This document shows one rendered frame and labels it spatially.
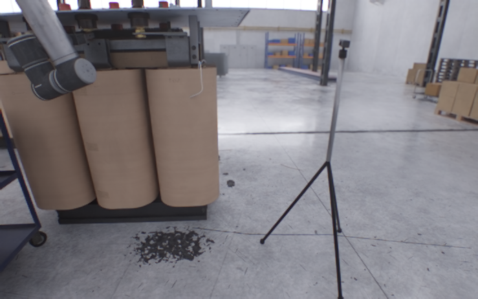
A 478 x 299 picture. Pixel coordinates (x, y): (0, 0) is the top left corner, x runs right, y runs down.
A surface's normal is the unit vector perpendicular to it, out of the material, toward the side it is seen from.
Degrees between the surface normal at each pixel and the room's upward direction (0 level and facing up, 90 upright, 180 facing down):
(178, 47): 90
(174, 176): 90
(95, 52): 90
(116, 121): 90
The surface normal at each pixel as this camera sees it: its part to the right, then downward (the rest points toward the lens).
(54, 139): 0.42, 0.33
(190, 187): 0.09, 0.36
